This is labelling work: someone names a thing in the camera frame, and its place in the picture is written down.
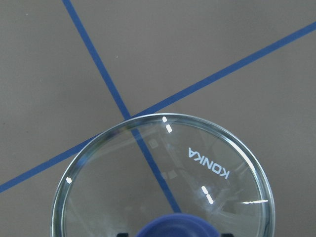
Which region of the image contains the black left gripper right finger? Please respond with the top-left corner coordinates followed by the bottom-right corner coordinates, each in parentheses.
top-left (222, 233), bottom-right (234, 237)

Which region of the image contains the glass lid with blue knob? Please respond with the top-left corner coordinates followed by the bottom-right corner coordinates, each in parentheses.
top-left (50, 114), bottom-right (275, 237)

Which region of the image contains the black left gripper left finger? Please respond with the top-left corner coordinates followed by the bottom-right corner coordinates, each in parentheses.
top-left (118, 233), bottom-right (129, 237)

